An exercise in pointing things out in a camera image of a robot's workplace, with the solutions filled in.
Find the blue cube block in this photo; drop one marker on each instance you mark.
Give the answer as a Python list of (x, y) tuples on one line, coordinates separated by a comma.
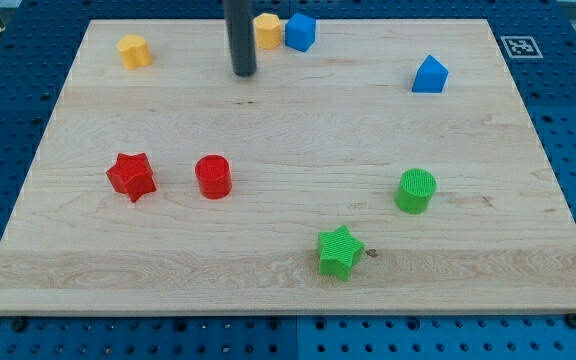
[(300, 32)]

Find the blue triangle block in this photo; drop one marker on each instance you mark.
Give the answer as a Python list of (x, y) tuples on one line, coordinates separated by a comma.
[(430, 77)]

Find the red cylinder block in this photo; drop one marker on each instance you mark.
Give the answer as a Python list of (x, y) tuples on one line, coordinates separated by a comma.
[(213, 176)]

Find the green star block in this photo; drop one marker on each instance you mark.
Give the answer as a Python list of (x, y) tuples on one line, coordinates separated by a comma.
[(338, 252)]

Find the wooden board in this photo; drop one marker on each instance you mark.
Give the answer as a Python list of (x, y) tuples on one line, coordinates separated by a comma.
[(314, 140)]

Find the green cylinder block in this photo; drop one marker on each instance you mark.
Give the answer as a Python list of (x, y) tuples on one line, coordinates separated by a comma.
[(415, 191)]

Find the yellow hexagon block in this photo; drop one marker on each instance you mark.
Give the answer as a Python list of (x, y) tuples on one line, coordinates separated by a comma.
[(267, 28)]

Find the red star block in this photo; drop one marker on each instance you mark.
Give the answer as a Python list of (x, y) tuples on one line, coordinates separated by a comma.
[(132, 175)]

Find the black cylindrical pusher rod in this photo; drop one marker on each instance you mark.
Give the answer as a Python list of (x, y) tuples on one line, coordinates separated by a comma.
[(239, 25)]

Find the yellow heart block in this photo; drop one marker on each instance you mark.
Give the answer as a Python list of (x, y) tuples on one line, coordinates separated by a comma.
[(134, 51)]

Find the white fiducial marker tag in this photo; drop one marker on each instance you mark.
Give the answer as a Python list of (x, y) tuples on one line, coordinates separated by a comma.
[(521, 47)]

